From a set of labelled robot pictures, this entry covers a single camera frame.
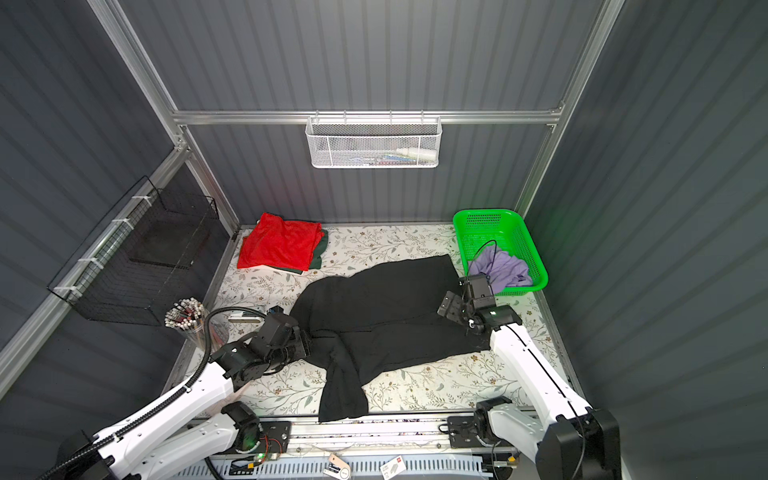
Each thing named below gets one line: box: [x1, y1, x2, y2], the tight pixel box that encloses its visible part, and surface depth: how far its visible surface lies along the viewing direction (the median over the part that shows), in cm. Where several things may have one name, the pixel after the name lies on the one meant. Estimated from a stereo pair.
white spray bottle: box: [396, 148, 437, 161], surface depth 93 cm
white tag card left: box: [323, 453, 351, 480], surface depth 69 cm
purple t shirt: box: [467, 243, 532, 293], surface depth 103 cm
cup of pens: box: [164, 297, 209, 337], surface depth 79 cm
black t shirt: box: [290, 254, 491, 423], surface depth 91 cm
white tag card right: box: [380, 455, 406, 480], surface depth 70 cm
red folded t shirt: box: [238, 213, 324, 271], surface depth 110 cm
